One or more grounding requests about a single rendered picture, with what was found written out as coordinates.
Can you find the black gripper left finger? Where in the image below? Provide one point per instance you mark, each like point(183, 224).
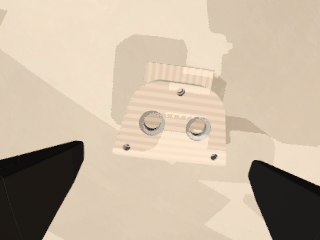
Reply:
point(33, 186)

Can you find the beige housing plate with two holes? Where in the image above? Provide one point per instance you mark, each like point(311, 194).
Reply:
point(173, 139)

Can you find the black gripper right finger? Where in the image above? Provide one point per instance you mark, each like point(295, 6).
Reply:
point(290, 205)

